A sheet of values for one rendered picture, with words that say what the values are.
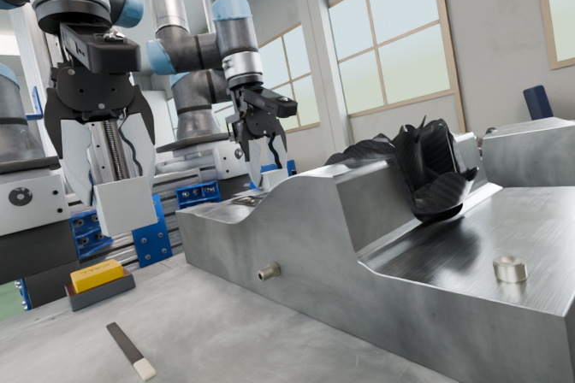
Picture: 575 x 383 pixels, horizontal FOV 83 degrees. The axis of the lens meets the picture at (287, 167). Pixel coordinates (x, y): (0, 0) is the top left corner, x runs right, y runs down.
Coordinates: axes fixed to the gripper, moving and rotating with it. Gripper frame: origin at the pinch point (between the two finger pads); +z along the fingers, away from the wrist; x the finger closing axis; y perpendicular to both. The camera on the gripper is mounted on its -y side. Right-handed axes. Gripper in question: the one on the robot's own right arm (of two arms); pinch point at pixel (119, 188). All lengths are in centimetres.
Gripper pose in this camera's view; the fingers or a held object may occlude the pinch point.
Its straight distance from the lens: 40.5
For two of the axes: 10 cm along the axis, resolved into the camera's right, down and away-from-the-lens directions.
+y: -6.2, 0.7, 7.8
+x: -7.6, 2.0, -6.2
